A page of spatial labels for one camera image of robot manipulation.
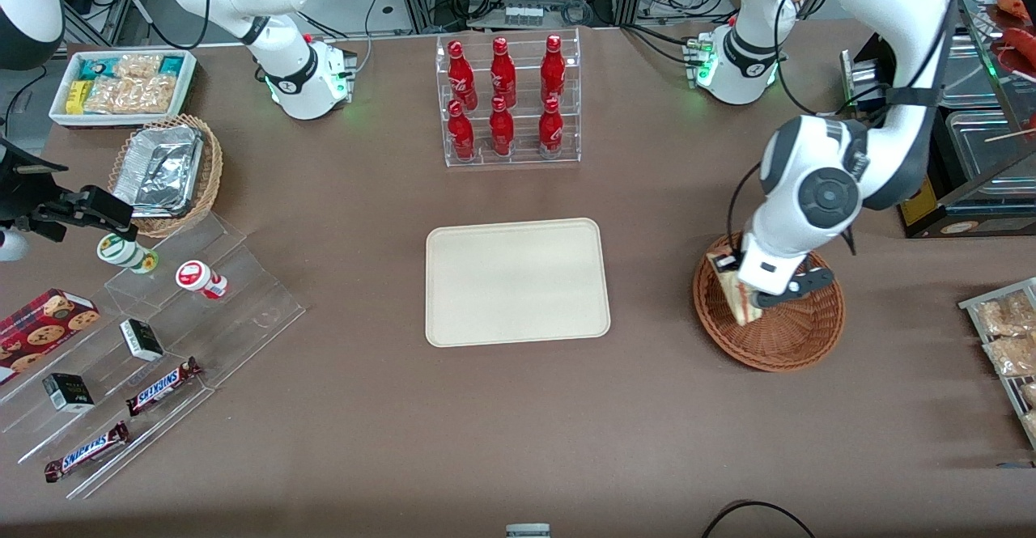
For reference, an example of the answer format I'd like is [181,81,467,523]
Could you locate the triangular sandwich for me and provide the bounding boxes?
[706,251,766,328]

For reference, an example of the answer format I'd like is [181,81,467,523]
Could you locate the round brown wicker basket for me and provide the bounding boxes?
[693,232,846,373]

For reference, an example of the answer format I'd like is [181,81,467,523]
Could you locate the aluminium foil tray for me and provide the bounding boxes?
[113,125,204,218]

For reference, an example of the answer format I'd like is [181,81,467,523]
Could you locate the light tan wicker basket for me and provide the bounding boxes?
[108,114,224,239]

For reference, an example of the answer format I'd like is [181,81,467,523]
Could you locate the beige plastic tray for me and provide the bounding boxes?
[426,218,611,349]

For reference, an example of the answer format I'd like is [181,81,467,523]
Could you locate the green white yogurt cup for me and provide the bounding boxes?
[97,232,159,275]

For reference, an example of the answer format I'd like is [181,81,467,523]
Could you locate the clear rice cracker bag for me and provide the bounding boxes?
[84,75,177,115]
[115,53,163,79]

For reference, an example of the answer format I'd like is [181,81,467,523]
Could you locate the red white yogurt cup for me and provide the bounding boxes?
[176,261,229,300]

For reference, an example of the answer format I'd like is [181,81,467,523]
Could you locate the red cookie box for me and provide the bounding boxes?
[0,289,102,386]

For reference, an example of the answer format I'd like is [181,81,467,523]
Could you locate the small black box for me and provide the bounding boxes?
[119,319,165,362]
[42,373,96,413]

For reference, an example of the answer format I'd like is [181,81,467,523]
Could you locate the white plastic snack bin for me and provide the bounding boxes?
[49,49,197,129]

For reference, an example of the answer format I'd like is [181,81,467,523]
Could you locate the clear acrylic stepped display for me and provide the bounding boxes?
[0,213,307,500]

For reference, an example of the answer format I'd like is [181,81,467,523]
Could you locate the snickers chocolate bar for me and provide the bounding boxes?
[125,358,203,417]
[45,422,132,483]

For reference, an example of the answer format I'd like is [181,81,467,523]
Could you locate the black food warmer case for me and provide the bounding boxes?
[840,0,1036,239]

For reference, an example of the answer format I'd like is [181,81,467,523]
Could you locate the silver electronics box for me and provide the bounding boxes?
[840,49,889,114]

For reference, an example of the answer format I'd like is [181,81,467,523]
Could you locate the red cola bottle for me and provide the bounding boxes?
[490,37,517,108]
[448,100,476,160]
[541,35,566,106]
[538,98,564,159]
[490,96,516,157]
[448,40,478,111]

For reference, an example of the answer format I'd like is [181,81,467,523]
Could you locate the clear acrylic bottle rack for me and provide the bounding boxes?
[435,28,582,168]

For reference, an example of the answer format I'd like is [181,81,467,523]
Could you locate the steel warmer pan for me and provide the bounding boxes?
[941,31,1014,108]
[945,109,1036,193]

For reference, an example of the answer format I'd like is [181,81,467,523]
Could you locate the white wire rack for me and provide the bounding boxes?
[958,277,1036,450]

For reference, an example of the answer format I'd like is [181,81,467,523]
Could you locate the black looped cable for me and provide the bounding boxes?
[701,501,816,538]

